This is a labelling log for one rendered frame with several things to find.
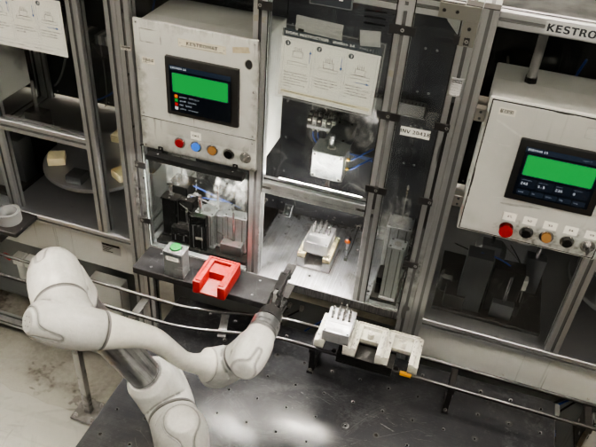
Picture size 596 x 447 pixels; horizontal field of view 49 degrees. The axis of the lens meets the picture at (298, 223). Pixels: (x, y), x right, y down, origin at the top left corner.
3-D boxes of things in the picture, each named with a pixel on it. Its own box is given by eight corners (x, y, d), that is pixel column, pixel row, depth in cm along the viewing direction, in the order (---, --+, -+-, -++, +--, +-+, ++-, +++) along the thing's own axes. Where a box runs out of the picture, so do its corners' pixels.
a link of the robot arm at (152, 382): (162, 442, 210) (145, 390, 225) (206, 414, 211) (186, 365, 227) (15, 309, 156) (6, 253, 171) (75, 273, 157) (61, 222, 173)
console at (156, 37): (139, 149, 228) (127, 19, 200) (176, 114, 250) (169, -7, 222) (252, 176, 219) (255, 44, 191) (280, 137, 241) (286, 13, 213)
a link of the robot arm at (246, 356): (258, 315, 191) (232, 333, 199) (238, 353, 179) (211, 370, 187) (284, 339, 193) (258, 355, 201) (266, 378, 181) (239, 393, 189)
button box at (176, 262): (163, 274, 245) (161, 249, 238) (173, 262, 251) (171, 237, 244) (183, 279, 243) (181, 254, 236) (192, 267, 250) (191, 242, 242)
